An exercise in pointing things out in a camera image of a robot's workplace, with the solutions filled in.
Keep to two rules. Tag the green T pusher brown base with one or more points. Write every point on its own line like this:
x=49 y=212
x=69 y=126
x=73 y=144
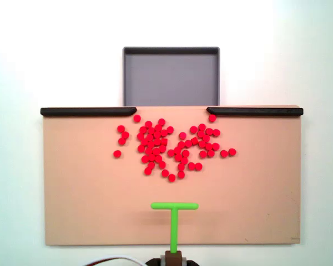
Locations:
x=174 y=227

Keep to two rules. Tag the tan rectangular board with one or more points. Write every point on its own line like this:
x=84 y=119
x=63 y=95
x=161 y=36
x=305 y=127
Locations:
x=238 y=194

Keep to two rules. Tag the grey square tray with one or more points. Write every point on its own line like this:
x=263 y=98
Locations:
x=170 y=77

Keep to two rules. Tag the black edge rail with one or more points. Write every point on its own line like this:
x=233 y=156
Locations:
x=255 y=111
x=86 y=111

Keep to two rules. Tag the red round granule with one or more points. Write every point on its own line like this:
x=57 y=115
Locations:
x=170 y=129
x=158 y=128
x=212 y=117
x=206 y=138
x=209 y=131
x=117 y=153
x=200 y=134
x=202 y=154
x=151 y=158
x=191 y=166
x=215 y=146
x=232 y=151
x=202 y=144
x=209 y=146
x=149 y=151
x=151 y=165
x=224 y=153
x=145 y=158
x=164 y=142
x=193 y=129
x=158 y=158
x=143 y=129
x=194 y=141
x=148 y=171
x=216 y=132
x=165 y=173
x=121 y=128
x=162 y=148
x=141 y=148
x=171 y=178
x=182 y=135
x=150 y=144
x=161 y=121
x=137 y=118
x=162 y=164
x=202 y=127
x=181 y=144
x=210 y=153
x=181 y=166
x=157 y=135
x=184 y=160
x=178 y=157
x=177 y=150
x=151 y=130
x=171 y=153
x=156 y=151
x=198 y=166
x=148 y=124
x=149 y=137
x=125 y=135
x=185 y=153
x=156 y=142
x=121 y=141
x=181 y=174
x=141 y=135
x=188 y=143
x=163 y=132
x=144 y=142

